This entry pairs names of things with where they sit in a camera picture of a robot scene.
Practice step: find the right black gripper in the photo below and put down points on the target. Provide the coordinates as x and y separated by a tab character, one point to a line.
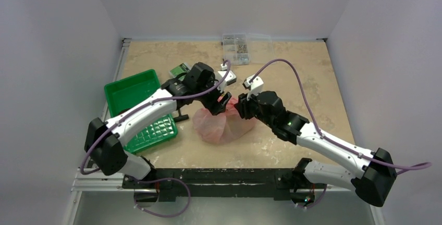
244	105

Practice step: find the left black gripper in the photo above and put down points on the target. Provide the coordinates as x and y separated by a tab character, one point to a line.
214	106

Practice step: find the pink plastic bag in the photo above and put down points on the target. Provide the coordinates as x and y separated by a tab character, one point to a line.
222	128

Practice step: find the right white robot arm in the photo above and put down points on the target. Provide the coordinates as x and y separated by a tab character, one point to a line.
361	170

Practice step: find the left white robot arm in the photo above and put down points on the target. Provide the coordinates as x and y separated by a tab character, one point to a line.
105	140

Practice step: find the green labelled small box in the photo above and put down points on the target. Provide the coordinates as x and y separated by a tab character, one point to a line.
180	70

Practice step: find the clear screw organizer box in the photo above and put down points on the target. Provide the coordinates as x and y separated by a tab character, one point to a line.
245	49

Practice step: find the green plastic tray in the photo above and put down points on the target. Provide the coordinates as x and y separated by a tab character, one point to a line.
126	93

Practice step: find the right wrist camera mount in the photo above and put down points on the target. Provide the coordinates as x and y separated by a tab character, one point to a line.
254	85

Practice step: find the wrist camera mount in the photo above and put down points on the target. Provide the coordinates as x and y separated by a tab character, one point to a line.
254	85
225	76

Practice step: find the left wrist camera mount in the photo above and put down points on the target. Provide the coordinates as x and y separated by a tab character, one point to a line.
225	76

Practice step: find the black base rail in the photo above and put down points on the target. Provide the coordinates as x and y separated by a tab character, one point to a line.
167	184

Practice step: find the aluminium frame rail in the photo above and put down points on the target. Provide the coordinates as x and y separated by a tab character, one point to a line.
97	182

